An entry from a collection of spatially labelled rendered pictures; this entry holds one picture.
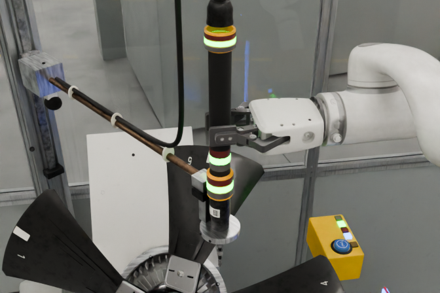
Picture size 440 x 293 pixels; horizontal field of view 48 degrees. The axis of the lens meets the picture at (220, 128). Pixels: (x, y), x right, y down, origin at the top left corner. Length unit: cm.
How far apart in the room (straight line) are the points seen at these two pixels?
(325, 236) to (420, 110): 75
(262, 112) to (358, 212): 126
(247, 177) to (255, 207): 84
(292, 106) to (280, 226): 116
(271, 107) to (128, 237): 60
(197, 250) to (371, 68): 48
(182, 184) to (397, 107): 47
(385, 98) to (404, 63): 9
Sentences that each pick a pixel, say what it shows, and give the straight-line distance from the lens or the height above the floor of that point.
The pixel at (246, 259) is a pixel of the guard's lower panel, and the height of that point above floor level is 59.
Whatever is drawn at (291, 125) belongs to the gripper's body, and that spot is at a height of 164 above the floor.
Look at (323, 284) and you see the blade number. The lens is 109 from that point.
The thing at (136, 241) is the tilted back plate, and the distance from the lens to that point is 124.
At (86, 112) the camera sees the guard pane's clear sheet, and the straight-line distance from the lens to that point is 155.
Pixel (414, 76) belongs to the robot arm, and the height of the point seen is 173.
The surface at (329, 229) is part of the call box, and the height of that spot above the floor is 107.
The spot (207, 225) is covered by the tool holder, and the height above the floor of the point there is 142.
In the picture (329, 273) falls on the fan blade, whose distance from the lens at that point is 111.
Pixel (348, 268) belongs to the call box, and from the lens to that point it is 138.
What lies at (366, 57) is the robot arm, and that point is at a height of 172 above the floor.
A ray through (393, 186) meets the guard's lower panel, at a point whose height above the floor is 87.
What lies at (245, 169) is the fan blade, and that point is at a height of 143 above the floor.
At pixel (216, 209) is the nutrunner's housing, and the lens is 83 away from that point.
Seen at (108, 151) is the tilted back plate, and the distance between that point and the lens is 125.
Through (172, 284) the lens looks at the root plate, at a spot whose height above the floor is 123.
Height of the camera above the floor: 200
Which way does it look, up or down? 31 degrees down
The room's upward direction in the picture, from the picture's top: straight up
